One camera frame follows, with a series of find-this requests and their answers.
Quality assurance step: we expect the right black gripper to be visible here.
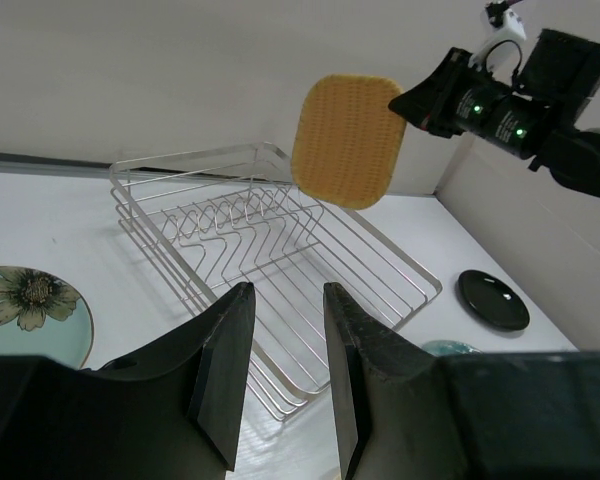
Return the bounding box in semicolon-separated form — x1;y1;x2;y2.
388;48;553;160

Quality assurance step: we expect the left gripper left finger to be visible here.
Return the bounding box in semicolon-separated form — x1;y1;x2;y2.
96;282;256;471

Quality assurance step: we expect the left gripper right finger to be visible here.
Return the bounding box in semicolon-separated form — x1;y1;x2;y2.
323;283;440;478

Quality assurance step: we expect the orange woven square plate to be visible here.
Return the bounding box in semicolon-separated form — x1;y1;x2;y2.
290;74;406;210

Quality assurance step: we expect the small black plate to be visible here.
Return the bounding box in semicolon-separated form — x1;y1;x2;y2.
457;270;530;332

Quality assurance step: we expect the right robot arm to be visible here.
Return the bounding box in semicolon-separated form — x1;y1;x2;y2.
388;29;600;198

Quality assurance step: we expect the red and teal plate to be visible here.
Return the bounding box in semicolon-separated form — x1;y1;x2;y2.
420;340;480;357

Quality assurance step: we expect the teal flower plate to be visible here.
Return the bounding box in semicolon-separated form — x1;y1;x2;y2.
0;266;95;369

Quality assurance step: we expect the silver wire dish rack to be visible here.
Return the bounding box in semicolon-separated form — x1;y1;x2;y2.
110;142;442;421

